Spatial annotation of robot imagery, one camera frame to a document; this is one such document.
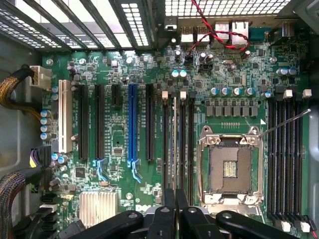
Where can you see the short black expansion slot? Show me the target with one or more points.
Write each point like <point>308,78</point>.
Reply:
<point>116,95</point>

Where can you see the open PC case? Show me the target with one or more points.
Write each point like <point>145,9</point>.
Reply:
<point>20,139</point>

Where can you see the silver finned chipset heatsink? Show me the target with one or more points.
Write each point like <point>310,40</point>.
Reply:
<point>98,209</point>

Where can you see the metal socket locking lever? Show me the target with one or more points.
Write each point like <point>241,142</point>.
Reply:
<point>286,123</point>

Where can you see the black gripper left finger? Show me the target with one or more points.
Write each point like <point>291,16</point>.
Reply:
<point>159,224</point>

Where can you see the RAM stick in slot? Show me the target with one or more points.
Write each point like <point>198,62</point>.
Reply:
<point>171,90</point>

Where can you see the CPU socket with metal frame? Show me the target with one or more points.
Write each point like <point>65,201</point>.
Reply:
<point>230,169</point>

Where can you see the long black expansion slot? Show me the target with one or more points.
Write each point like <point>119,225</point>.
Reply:
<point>149,124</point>
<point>83,124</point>
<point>99,124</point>

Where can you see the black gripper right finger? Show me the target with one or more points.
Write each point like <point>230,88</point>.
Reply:
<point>194,224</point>

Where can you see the blue expansion slot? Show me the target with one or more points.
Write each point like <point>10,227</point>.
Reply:
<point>132,124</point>

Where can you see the green motherboard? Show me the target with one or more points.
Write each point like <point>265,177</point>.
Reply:
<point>119,124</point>

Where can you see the white expansion slot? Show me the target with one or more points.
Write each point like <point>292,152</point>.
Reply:
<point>65,114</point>

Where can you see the RAM slot white latches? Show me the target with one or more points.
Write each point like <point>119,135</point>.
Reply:
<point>298,161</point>
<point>182,149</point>
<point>165,149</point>
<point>279,161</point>

